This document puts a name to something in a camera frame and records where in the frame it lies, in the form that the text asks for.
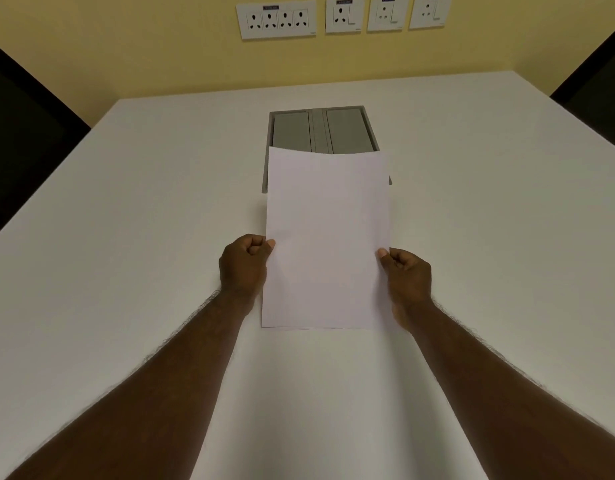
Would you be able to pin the person's right hand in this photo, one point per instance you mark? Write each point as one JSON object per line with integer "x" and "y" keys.
{"x": 410, "y": 282}

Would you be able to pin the person's left hand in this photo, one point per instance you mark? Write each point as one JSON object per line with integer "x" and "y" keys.
{"x": 242, "y": 272}

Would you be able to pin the person's left thumb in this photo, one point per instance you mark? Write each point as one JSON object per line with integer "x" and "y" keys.
{"x": 266, "y": 246}

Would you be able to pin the person's right thumb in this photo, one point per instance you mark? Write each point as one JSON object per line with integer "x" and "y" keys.
{"x": 385, "y": 256}

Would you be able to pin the white paper sheet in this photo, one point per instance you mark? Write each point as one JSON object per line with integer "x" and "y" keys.
{"x": 327, "y": 239}

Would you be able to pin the person's right forearm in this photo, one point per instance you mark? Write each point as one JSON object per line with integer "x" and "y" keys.
{"x": 507, "y": 394}

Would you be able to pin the person's left forearm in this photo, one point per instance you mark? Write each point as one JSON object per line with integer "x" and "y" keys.
{"x": 142, "y": 389}

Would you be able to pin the black chair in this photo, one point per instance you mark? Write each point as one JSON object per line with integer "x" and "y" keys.
{"x": 595, "y": 89}
{"x": 22, "y": 139}

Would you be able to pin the wide white four-socket wall panel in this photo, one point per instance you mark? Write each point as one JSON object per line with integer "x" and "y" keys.
{"x": 276, "y": 19}

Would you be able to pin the white single-socket wall plate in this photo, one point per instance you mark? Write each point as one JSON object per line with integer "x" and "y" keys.
{"x": 430, "y": 10}
{"x": 388, "y": 12}
{"x": 344, "y": 14}

